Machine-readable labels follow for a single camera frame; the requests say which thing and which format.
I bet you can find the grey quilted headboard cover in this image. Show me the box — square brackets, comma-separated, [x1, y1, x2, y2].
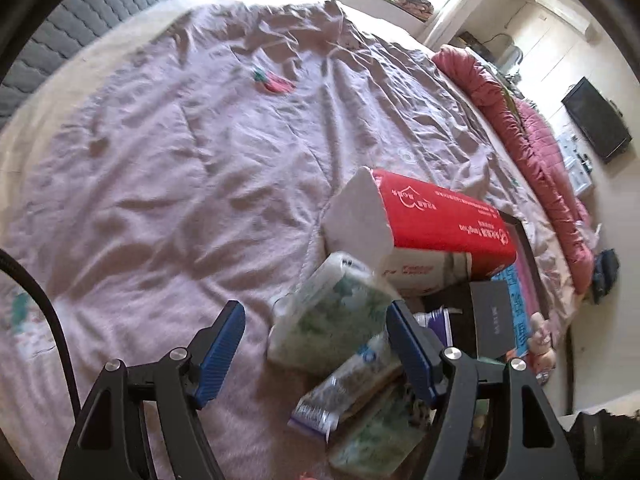
[0, 0, 208, 131]

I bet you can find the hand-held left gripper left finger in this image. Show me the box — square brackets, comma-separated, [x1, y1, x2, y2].
[59, 300, 247, 480]

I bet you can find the white air conditioner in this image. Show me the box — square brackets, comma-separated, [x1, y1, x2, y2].
[534, 0, 598, 38]

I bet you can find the black television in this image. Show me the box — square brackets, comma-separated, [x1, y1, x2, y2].
[561, 76, 632, 164]

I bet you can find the large green-patterned tissue pack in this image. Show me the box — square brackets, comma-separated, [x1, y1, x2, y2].
[266, 251, 401, 376]

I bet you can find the white drawer cabinet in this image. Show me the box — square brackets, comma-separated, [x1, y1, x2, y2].
[555, 130, 594, 194]

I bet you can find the purple and white packet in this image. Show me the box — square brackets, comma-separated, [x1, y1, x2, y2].
[414, 309, 454, 347]

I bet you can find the lilac bed sheet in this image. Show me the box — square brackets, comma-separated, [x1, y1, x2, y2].
[0, 0, 571, 480]

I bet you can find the red and white tissue pack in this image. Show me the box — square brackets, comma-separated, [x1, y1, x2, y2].
[322, 166, 518, 298]

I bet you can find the dark shallow box tray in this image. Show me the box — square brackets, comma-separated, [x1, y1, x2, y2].
[422, 209, 552, 361]

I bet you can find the dark blue bag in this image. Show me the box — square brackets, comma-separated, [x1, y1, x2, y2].
[592, 249, 621, 303]

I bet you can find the black cable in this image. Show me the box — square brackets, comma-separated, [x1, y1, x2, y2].
[0, 250, 83, 411]

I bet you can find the pink quilt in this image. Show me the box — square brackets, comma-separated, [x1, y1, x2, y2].
[432, 44, 596, 293]

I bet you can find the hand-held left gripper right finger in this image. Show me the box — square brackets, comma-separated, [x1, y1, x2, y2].
[386, 300, 581, 480]

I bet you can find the cream plush bunny toy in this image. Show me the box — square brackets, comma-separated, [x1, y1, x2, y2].
[527, 312, 558, 376]

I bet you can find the small green-patterned tissue packet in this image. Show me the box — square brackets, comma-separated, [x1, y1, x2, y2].
[327, 385, 436, 478]

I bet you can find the snack packet with face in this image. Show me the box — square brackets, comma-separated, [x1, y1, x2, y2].
[290, 332, 406, 443]

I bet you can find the white fan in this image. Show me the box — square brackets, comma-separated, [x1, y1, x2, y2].
[500, 42, 524, 74]

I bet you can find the grey-blue small box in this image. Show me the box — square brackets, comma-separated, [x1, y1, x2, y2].
[469, 280, 517, 358]

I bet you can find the pink and blue book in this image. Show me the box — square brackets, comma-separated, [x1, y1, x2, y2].
[491, 250, 545, 357]

